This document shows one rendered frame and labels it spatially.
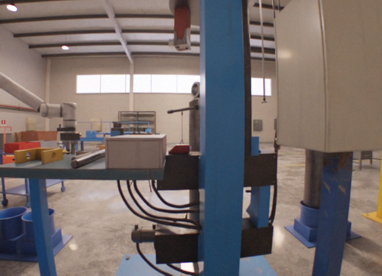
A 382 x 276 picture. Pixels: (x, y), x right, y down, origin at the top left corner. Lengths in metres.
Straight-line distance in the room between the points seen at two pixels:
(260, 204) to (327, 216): 0.64
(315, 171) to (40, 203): 2.33
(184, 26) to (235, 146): 1.03
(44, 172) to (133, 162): 0.39
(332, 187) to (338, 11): 0.43
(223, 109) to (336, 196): 0.51
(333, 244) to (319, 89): 0.42
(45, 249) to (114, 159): 0.74
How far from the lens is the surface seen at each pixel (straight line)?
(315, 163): 2.24
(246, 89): 1.02
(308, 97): 0.49
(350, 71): 0.50
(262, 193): 1.20
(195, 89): 1.75
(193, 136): 1.59
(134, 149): 0.76
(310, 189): 2.31
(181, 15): 1.59
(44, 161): 1.02
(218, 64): 0.84
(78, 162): 0.86
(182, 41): 1.47
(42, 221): 1.26
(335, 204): 0.60
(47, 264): 1.39
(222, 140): 0.80
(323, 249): 0.68
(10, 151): 3.68
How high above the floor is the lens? 1.23
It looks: 1 degrees down
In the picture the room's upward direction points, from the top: straight up
